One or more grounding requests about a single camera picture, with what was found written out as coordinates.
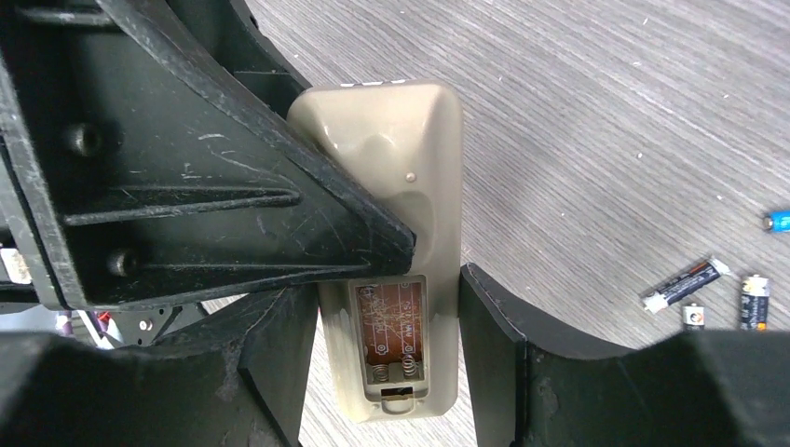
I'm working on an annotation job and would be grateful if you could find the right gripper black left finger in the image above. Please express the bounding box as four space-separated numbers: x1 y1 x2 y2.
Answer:
1 285 319 446

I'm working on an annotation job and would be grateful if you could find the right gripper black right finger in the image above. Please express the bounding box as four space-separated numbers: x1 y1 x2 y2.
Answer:
459 264 789 446

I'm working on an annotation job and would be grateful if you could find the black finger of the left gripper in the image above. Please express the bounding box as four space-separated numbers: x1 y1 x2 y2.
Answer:
168 0 311 118
1 1 415 310

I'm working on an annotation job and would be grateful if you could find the black battery with white end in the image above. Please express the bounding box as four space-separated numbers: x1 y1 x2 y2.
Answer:
642 257 731 314

